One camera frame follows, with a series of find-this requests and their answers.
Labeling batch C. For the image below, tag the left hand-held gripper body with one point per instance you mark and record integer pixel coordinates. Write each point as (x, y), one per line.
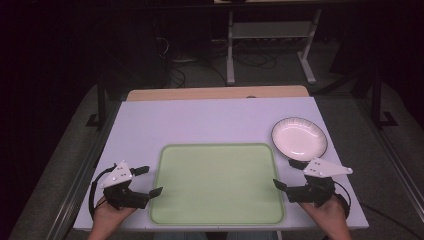
(121, 195)

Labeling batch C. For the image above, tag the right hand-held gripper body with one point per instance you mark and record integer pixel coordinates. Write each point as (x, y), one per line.
(316, 190)

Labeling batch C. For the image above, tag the white plate with dark rim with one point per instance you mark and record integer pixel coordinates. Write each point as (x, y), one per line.
(299, 138)

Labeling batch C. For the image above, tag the light green tray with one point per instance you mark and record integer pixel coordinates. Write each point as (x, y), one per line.
(216, 185)

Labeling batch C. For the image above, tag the person's left hand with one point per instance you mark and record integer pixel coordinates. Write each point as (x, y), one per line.
(108, 220)

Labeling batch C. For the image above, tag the person's right hand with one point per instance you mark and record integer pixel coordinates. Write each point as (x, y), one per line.
(328, 218)

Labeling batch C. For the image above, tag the black metal frame post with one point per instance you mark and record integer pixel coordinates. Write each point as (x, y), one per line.
(378, 103)
(100, 103)

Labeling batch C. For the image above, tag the white metal desk frame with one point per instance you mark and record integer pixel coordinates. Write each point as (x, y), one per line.
(271, 30)

